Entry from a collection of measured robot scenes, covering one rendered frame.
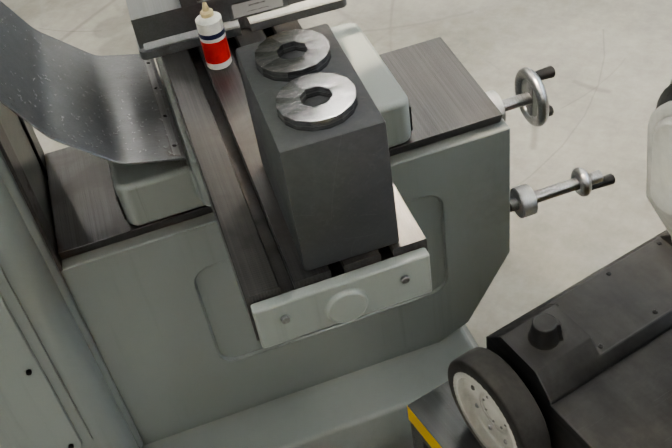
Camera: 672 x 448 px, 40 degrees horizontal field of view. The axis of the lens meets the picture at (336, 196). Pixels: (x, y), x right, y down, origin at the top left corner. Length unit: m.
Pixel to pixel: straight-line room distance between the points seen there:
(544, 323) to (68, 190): 0.82
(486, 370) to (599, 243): 1.06
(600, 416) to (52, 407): 0.89
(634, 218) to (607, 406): 1.13
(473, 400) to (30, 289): 0.72
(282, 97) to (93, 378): 0.80
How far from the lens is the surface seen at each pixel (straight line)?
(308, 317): 1.11
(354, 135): 0.98
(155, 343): 1.69
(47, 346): 1.57
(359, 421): 1.84
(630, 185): 2.57
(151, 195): 1.47
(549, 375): 1.39
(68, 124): 1.42
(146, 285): 1.58
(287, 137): 0.98
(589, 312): 1.48
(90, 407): 1.70
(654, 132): 1.12
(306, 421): 1.85
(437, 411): 1.59
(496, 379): 1.38
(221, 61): 1.44
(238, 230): 1.16
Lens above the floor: 1.72
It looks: 42 degrees down
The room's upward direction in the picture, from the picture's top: 10 degrees counter-clockwise
